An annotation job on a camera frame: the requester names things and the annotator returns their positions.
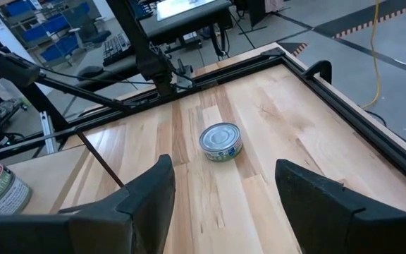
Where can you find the black office chair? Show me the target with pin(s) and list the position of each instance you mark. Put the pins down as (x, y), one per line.
(92, 30)

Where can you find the light wooden shelf black legs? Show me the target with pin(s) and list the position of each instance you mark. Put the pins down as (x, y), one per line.
(58, 173)

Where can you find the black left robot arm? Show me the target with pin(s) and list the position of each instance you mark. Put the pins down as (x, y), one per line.
(143, 46)

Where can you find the black aluminium table frame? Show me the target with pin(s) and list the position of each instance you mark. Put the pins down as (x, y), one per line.
(347, 102)

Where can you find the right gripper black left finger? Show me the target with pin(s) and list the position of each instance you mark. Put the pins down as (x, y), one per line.
(136, 215)

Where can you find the grey desk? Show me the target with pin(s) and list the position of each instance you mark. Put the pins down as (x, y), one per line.
(185, 23)

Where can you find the silver aluminium profile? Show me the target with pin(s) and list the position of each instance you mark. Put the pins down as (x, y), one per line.
(48, 132)

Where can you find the blue storage bin rack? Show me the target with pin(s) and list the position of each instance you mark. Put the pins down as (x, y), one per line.
(48, 28)

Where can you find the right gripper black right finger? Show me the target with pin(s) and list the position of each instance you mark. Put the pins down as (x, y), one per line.
(330, 218)

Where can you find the black keyboard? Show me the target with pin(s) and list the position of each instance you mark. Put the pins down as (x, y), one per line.
(115, 47)

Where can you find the silver green label tuna can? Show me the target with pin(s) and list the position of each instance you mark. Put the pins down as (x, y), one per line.
(2, 195)
(220, 141)

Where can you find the black computer mouse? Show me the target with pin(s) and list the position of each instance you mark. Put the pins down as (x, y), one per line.
(91, 71)

